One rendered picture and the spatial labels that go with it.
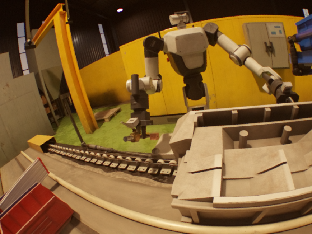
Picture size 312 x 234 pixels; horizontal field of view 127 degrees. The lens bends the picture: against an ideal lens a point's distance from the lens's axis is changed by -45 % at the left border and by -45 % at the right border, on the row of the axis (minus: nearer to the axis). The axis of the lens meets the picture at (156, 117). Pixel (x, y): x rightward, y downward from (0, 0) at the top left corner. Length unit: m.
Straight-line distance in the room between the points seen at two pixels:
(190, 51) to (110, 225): 0.94
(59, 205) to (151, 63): 0.88
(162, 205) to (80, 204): 0.38
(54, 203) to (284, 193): 0.69
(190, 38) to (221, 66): 1.70
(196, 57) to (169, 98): 1.94
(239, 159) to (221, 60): 2.21
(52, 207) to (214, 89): 2.56
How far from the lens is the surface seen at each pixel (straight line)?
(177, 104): 2.75
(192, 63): 0.88
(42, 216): 0.62
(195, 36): 0.89
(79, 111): 3.98
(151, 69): 0.90
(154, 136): 0.65
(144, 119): 0.62
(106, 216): 0.61
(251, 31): 2.43
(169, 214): 0.52
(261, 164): 0.40
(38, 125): 5.80
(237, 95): 2.64
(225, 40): 0.98
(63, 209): 0.65
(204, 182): 0.34
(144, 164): 0.71
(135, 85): 0.62
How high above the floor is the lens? 1.20
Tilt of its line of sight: 20 degrees down
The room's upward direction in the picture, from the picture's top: 15 degrees counter-clockwise
